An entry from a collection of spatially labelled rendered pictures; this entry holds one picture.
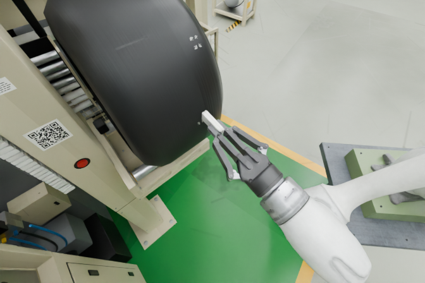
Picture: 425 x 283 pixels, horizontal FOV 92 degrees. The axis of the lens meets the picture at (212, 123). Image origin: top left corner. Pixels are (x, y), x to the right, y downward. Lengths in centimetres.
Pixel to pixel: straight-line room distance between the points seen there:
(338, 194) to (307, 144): 152
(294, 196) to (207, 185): 135
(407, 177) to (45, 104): 79
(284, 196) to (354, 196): 22
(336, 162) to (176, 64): 103
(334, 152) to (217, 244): 98
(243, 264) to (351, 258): 123
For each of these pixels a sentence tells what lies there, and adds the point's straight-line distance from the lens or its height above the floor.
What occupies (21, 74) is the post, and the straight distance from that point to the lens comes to 55.
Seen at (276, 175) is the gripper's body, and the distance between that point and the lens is 46.
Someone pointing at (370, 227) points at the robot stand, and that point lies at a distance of 123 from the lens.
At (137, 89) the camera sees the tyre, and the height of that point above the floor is 135.
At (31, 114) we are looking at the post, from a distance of 61.
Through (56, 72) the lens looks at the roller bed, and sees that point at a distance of 104.
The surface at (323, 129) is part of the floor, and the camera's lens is 229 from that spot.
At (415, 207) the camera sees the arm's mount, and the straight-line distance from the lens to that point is 127.
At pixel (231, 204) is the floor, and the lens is 172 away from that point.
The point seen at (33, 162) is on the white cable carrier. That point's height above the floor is 115.
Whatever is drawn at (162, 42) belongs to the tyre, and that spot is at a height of 140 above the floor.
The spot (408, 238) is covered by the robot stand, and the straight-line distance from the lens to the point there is 131.
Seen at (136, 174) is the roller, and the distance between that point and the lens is 84.
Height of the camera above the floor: 165
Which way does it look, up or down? 54 degrees down
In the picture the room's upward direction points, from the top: straight up
